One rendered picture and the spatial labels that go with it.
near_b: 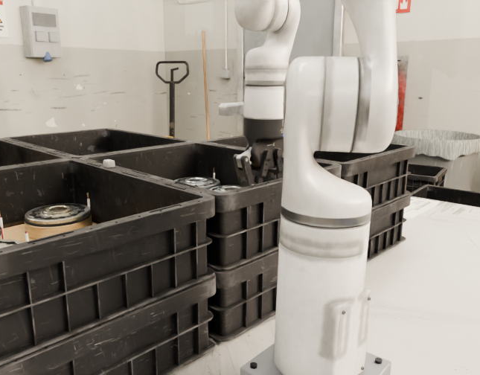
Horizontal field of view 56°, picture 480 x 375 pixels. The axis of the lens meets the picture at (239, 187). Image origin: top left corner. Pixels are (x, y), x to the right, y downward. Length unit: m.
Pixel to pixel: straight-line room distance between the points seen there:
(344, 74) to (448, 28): 3.23
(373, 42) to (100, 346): 0.42
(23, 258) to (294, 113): 0.28
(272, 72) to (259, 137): 0.10
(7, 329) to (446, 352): 0.57
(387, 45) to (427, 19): 3.25
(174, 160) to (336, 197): 0.63
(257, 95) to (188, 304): 0.34
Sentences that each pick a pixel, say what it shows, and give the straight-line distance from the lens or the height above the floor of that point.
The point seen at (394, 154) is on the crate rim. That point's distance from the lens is 0.98.
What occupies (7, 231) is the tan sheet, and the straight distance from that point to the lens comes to 0.85.
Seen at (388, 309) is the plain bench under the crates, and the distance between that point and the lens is 0.83.
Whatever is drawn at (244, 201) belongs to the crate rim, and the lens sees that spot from 0.62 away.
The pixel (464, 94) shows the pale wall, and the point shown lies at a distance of 3.60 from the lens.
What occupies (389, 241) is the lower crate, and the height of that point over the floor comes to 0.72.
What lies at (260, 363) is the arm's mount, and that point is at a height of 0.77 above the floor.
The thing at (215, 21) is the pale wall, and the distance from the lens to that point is 4.75.
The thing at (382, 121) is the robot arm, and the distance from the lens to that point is 0.43.
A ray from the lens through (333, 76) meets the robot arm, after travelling 0.43.
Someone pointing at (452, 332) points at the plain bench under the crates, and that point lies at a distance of 0.80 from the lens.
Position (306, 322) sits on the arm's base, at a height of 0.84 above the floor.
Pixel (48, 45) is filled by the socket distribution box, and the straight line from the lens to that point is 4.33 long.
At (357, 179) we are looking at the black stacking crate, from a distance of 0.87.
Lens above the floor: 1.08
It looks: 14 degrees down
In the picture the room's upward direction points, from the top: straight up
